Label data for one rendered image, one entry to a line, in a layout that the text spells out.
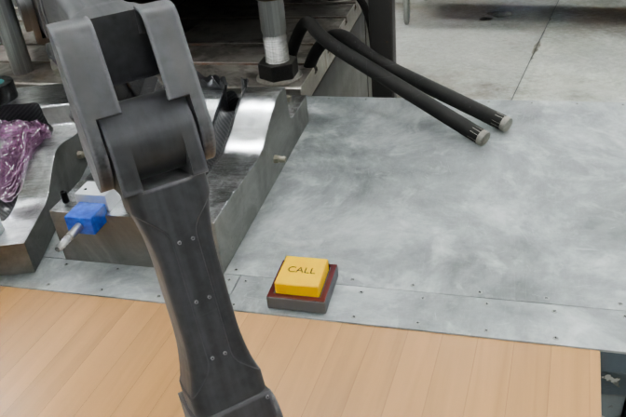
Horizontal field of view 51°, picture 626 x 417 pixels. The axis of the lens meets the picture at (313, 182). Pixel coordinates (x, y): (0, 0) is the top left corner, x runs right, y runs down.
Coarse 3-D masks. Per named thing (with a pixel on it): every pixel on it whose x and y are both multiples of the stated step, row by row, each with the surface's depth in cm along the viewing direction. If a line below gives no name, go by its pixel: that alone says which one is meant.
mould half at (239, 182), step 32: (256, 96) 115; (256, 128) 111; (288, 128) 122; (224, 160) 107; (256, 160) 106; (224, 192) 97; (256, 192) 107; (64, 224) 97; (128, 224) 94; (224, 224) 94; (96, 256) 99; (128, 256) 98; (224, 256) 94
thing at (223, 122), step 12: (204, 84) 121; (216, 84) 120; (228, 96) 126; (240, 96) 115; (228, 108) 119; (216, 120) 114; (228, 120) 114; (216, 132) 113; (228, 132) 112; (216, 144) 111; (216, 156) 109
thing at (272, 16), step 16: (320, 0) 217; (336, 0) 215; (272, 16) 152; (272, 32) 154; (272, 48) 156; (288, 48) 159; (272, 64) 158; (288, 64) 157; (272, 80) 158; (288, 80) 159
